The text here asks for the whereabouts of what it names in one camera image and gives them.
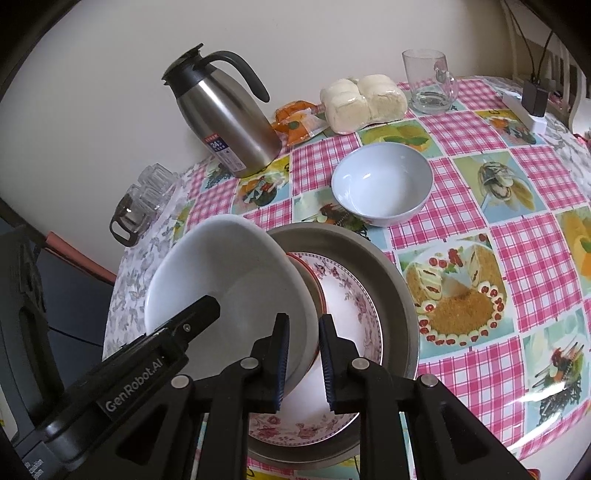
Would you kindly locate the floral rimmed white plate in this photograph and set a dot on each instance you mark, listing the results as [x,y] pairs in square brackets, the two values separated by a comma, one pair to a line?
[304,417]

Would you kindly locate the pink checkered tablecloth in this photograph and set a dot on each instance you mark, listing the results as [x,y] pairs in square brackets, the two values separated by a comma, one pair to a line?
[508,207]

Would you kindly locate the stainless steel plate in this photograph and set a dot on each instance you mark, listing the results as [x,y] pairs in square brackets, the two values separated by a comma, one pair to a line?
[397,315]

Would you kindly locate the strawberry pattern white bowl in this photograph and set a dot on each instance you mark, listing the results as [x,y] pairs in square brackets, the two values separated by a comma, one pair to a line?
[316,286]

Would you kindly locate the white square bowl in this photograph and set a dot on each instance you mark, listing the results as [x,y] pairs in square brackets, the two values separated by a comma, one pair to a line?
[251,278]

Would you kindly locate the glass teapot black handle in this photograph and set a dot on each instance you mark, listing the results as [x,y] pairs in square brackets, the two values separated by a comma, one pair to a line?
[129,220]

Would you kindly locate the stainless steel thermos jug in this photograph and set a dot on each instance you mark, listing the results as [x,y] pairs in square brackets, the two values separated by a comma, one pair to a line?
[217,95]

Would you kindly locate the orange snack packet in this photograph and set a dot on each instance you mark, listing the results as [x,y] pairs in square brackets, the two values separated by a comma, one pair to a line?
[299,121]

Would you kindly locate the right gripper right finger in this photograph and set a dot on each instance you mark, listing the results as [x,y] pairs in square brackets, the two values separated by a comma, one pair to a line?
[409,428]

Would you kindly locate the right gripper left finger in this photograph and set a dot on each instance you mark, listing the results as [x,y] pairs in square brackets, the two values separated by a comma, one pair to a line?
[196,429]

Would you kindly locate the black power adapter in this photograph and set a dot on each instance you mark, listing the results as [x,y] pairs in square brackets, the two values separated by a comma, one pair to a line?
[534,98]

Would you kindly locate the clear glass mug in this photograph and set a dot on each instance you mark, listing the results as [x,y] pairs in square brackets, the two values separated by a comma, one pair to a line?
[433,87]

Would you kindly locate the clear drinking glass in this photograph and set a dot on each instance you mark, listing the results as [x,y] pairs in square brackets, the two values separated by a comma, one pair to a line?
[158,178]
[145,198]

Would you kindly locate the light blue bowl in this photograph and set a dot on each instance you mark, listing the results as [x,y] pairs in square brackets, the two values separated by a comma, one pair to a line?
[383,184]

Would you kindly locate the bag of white buns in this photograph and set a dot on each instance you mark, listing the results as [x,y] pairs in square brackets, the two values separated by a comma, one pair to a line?
[351,104]

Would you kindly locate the white power strip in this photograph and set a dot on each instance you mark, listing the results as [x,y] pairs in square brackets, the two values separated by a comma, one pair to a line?
[536,124]

